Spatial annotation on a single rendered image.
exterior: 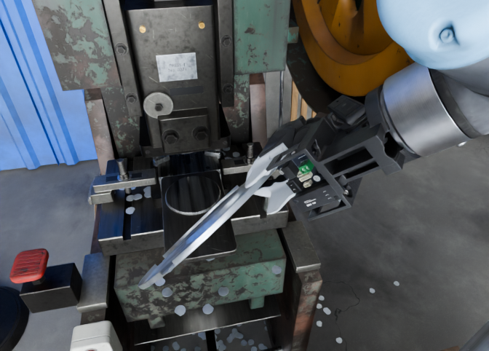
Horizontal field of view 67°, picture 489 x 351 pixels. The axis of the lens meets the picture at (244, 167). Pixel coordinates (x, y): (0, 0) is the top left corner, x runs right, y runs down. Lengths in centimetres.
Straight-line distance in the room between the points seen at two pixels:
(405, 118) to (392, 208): 174
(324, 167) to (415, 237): 163
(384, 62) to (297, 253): 48
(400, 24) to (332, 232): 167
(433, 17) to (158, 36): 56
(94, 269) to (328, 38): 76
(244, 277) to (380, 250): 102
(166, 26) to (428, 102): 49
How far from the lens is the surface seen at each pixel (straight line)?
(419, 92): 31
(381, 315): 163
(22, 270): 83
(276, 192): 45
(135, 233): 89
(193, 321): 119
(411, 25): 18
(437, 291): 178
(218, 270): 87
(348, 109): 39
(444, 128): 31
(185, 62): 71
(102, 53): 66
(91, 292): 90
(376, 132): 30
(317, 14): 99
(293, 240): 93
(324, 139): 35
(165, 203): 83
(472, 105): 30
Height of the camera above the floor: 135
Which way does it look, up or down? 39 degrees down
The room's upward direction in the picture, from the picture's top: straight up
